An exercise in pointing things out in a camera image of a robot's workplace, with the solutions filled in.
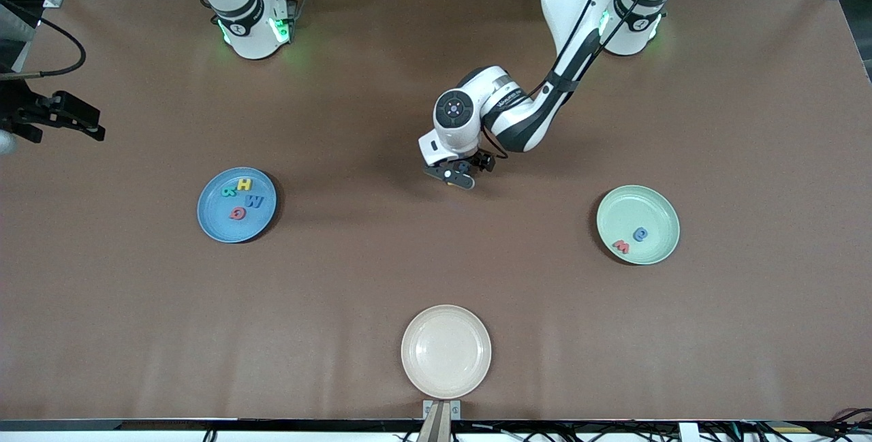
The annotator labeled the green plate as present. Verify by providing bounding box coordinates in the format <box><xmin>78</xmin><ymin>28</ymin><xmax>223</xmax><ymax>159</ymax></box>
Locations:
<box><xmin>596</xmin><ymin>185</ymin><xmax>681</xmax><ymax>266</ymax></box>

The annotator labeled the metal table edge bracket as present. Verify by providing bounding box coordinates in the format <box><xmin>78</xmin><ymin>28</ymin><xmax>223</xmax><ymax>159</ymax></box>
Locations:
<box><xmin>422</xmin><ymin>400</ymin><xmax>461</xmax><ymax>442</ymax></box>

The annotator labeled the beige plate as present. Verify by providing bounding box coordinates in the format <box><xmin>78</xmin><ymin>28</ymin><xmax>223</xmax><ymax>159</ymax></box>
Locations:
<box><xmin>401</xmin><ymin>304</ymin><xmax>493</xmax><ymax>400</ymax></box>

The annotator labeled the blue plate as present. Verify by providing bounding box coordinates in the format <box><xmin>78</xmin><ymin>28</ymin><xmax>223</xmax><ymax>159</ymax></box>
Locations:
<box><xmin>197</xmin><ymin>167</ymin><xmax>278</xmax><ymax>244</ymax></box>

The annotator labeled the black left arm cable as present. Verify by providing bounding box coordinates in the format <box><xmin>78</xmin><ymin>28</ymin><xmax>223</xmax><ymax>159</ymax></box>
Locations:
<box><xmin>479</xmin><ymin>0</ymin><xmax>665</xmax><ymax>158</ymax></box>

